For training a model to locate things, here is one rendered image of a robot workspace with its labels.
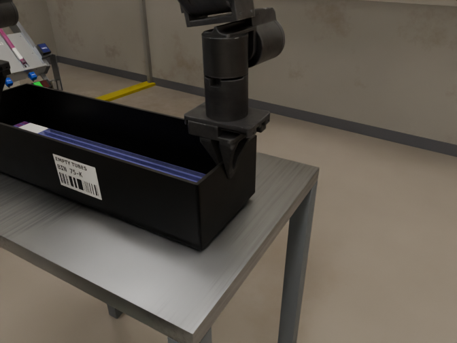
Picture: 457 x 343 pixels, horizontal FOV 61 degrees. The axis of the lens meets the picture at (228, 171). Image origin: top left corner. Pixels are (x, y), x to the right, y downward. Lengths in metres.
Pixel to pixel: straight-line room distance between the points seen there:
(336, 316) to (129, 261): 1.13
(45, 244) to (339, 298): 1.23
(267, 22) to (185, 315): 0.39
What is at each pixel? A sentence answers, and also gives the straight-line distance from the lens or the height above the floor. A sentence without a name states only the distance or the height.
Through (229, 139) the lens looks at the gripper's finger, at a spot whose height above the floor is 0.96.
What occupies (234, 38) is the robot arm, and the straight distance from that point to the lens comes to 0.48.
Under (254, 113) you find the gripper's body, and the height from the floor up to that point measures 0.99.
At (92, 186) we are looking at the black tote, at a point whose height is 0.85.
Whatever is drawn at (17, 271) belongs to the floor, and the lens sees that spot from 1.91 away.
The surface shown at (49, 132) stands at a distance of 0.88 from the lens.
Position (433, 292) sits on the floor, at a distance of 1.80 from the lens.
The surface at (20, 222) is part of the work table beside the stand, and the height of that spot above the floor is 0.80.
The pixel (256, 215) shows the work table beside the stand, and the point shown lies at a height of 0.80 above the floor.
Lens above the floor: 1.18
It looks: 30 degrees down
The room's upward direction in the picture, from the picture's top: straight up
